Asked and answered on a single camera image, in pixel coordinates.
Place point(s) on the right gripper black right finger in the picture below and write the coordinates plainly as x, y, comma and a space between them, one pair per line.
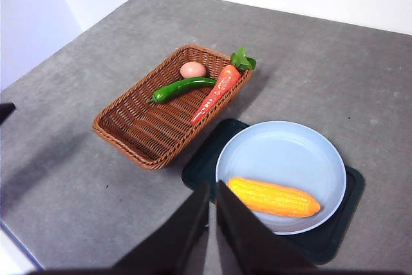
251, 246

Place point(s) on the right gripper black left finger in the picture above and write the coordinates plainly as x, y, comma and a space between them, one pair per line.
177, 242

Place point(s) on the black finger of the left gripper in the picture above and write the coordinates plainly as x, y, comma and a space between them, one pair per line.
5, 110

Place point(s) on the yellow toy corn cob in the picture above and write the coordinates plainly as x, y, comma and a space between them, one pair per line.
277, 197

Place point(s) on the light blue round plate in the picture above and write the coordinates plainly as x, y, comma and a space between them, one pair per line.
283, 156

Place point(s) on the brown woven wicker basket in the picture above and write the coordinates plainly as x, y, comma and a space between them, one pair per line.
145, 133

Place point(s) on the black flat rectangular tray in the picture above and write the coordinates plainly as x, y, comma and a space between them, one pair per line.
334, 236

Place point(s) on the green toy chili pepper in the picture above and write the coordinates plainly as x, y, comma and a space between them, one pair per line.
174, 89

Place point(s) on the pale brown egg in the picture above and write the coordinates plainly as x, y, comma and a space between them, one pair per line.
192, 70

